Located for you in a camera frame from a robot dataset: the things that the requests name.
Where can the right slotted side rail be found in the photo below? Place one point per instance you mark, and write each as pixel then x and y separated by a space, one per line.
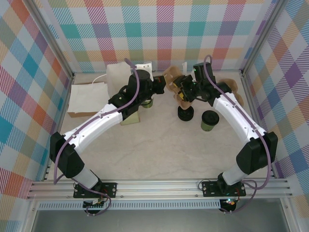
pixel 271 169

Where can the left electronics board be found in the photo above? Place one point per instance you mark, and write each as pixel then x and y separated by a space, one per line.
pixel 94 204

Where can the slotted side rail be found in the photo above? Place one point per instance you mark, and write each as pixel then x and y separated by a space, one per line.
pixel 271 169
pixel 47 170

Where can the right aluminium frame post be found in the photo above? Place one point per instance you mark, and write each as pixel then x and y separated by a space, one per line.
pixel 262 36

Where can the right electronics board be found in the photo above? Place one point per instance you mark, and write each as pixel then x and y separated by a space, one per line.
pixel 229 202

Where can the front aluminium rail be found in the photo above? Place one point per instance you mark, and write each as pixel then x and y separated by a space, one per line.
pixel 157 188

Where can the left aluminium frame post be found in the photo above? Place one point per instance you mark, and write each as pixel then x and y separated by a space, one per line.
pixel 54 41

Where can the white wrapped straw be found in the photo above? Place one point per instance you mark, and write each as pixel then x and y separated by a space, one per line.
pixel 185 66

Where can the aluminium frame post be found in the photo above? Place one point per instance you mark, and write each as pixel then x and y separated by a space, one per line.
pixel 54 41
pixel 262 36

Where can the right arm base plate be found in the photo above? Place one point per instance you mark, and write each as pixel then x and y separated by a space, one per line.
pixel 210 189

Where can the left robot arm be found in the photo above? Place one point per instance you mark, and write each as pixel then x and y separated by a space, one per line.
pixel 96 123

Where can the electronics board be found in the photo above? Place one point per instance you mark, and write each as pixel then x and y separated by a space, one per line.
pixel 94 204
pixel 229 202

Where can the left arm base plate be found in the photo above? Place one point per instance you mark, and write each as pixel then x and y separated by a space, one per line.
pixel 109 189

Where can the left slotted side rail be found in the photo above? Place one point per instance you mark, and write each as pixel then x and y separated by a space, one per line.
pixel 47 170

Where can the grey metal base panel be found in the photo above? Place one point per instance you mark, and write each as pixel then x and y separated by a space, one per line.
pixel 169 222

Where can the black coffee cup lid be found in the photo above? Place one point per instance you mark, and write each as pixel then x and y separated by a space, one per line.
pixel 210 118

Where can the stack of black lids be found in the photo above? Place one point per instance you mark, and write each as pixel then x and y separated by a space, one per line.
pixel 185 113

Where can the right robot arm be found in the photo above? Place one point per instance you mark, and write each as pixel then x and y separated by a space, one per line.
pixel 236 116

